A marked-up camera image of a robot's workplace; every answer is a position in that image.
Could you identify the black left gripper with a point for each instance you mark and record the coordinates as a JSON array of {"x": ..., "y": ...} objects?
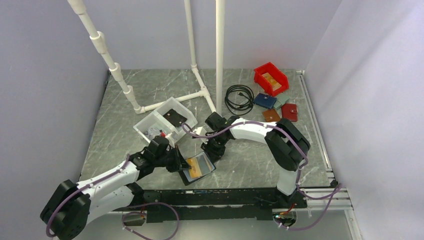
[{"x": 179, "y": 162}]

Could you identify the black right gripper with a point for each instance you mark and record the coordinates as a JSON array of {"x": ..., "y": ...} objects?
[{"x": 214, "y": 154}]

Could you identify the gold card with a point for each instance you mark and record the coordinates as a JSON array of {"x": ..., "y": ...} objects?
[
  {"x": 274, "y": 84},
  {"x": 267, "y": 77},
  {"x": 201, "y": 165}
]

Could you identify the black leather card holder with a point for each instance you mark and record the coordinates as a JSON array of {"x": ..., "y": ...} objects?
[{"x": 185, "y": 179}]

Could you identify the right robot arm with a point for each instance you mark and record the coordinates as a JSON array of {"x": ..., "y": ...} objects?
[{"x": 289, "y": 147}]

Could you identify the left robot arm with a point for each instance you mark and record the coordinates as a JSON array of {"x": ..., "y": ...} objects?
[{"x": 73, "y": 205}]

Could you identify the cards in tray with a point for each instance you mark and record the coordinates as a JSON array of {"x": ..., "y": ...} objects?
[{"x": 153, "y": 131}]

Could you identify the brown leather card holder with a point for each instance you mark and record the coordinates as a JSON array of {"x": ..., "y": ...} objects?
[{"x": 271, "y": 115}]

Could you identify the blue leather card holder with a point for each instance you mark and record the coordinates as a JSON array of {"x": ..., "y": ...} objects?
[{"x": 264, "y": 100}]

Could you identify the mint green card holder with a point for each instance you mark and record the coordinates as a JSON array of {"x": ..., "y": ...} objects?
[{"x": 281, "y": 99}]

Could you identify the red leather card holder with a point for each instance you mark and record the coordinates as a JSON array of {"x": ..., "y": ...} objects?
[{"x": 290, "y": 111}]

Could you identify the gold card in bin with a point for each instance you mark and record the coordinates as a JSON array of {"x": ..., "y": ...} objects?
[{"x": 275, "y": 85}]

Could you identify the white plastic divided tray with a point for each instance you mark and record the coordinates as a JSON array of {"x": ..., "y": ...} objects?
[{"x": 156, "y": 117}]

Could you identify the red plastic bin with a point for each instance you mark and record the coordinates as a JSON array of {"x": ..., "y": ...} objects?
[{"x": 275, "y": 73}]

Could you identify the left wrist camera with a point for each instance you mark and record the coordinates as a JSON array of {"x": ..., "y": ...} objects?
[{"x": 170, "y": 138}]

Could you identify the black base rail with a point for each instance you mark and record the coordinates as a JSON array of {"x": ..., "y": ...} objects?
[{"x": 215, "y": 204}]

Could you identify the white PVC pipe frame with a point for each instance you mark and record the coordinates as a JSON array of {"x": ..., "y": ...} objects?
[{"x": 149, "y": 34}]

